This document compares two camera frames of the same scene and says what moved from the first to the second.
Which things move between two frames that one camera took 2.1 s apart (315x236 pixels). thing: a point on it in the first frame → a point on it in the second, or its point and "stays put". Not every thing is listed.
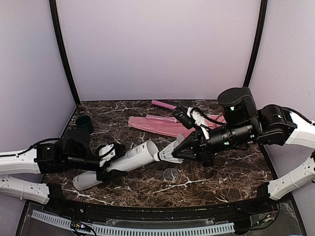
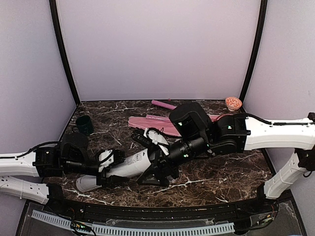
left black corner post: [54, 13] stays put
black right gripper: [202, 152] → [159, 160]
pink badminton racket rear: [163, 104] stays put
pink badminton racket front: [162, 118] stays put
